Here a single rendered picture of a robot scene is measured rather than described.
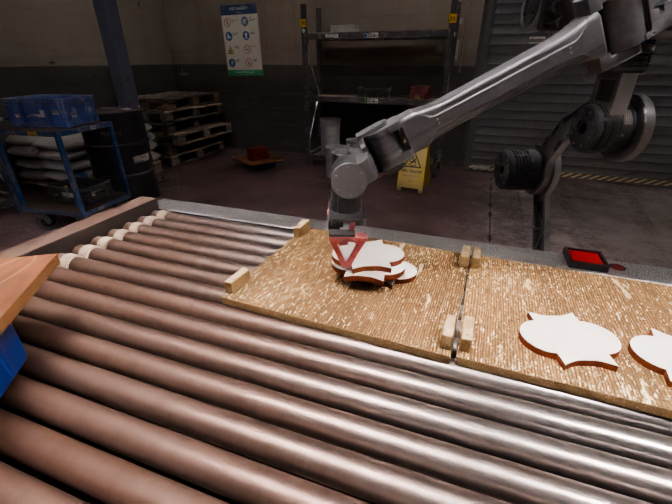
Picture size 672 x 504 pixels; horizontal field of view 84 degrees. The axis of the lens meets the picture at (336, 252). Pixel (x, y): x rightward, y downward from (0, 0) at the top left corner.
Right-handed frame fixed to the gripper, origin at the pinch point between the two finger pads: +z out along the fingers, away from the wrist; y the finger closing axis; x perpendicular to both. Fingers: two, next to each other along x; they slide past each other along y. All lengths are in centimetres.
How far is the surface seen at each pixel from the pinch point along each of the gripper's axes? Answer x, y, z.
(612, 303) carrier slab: 47.3, 12.3, 3.8
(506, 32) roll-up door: 205, -419, -66
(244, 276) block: -19.3, 3.7, 3.4
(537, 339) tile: 28.0, 22.6, 3.1
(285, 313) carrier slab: -10.7, 13.1, 5.2
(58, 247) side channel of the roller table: -66, -15, 7
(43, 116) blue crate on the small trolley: -215, -240, 9
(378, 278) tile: 5.7, 8.1, 1.2
